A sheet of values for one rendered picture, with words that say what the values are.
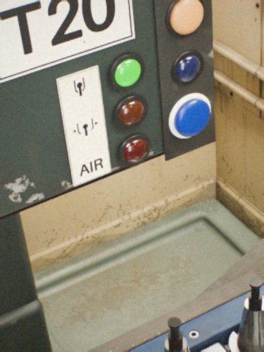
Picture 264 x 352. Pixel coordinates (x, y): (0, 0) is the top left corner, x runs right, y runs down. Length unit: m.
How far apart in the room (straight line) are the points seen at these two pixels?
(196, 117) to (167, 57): 0.05
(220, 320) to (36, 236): 1.01
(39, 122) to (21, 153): 0.02
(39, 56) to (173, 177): 1.60
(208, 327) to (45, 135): 0.53
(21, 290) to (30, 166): 1.02
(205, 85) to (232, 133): 1.44
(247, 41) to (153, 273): 0.63
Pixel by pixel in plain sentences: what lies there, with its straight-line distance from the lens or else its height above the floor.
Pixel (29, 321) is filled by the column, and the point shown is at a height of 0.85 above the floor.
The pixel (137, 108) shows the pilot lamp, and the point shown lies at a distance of 0.54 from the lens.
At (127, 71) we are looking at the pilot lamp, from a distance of 0.53.
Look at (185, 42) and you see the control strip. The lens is 0.55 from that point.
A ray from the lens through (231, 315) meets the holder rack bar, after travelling 1.02.
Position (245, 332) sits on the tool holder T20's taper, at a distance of 0.96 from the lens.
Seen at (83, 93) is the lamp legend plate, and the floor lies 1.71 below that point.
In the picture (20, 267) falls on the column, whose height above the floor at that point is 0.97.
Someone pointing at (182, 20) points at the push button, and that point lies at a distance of 0.53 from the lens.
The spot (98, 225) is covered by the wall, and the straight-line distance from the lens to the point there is 2.03.
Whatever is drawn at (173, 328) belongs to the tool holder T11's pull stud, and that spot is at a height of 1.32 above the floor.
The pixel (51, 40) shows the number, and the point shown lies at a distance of 0.50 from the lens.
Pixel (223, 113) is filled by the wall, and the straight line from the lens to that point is 2.02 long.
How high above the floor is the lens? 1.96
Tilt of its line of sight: 36 degrees down
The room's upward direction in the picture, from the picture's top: 6 degrees counter-clockwise
